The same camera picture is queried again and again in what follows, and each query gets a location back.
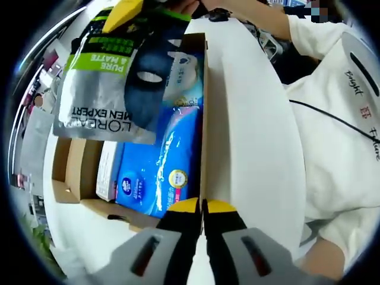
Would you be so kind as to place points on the white desk partition panel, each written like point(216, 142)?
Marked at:
point(37, 139)

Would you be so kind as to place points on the brown cardboard shoe box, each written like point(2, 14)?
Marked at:
point(205, 118)

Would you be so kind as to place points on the silver green soft sachet item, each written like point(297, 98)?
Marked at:
point(98, 95)

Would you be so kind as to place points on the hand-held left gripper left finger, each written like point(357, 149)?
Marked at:
point(181, 246)

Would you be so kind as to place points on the small black object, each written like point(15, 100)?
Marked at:
point(218, 17)

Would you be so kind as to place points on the blue soft tissue pack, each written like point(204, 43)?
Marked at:
point(148, 166)

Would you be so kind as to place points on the green plant in white pot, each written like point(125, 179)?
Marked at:
point(41, 240)

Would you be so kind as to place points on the white grey chest device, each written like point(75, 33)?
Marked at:
point(360, 59)

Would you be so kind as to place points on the person's right hand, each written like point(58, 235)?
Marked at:
point(187, 6)

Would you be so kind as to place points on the small white carton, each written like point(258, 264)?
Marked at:
point(107, 169)

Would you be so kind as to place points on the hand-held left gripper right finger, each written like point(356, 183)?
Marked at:
point(222, 240)

